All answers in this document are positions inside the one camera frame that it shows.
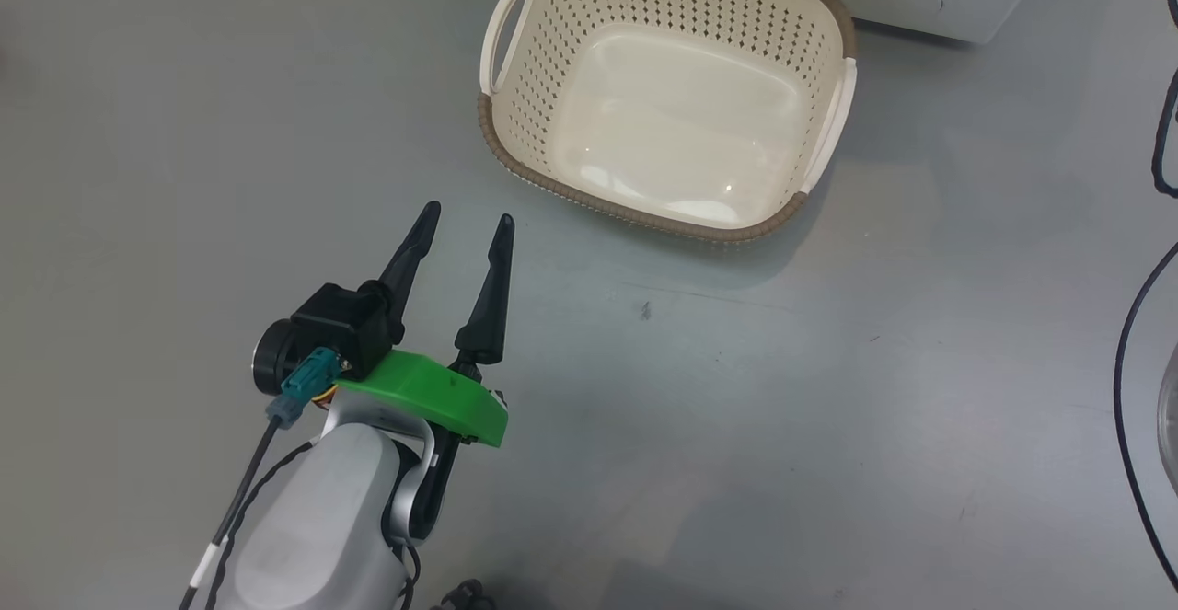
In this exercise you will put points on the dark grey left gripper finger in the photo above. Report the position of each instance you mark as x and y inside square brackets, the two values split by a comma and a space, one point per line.
[409, 265]
[488, 306]

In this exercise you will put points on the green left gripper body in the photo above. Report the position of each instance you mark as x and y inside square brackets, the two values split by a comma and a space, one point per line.
[428, 394]

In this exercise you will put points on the cream perforated laundry basket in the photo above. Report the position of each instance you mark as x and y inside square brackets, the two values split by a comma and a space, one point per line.
[681, 104]

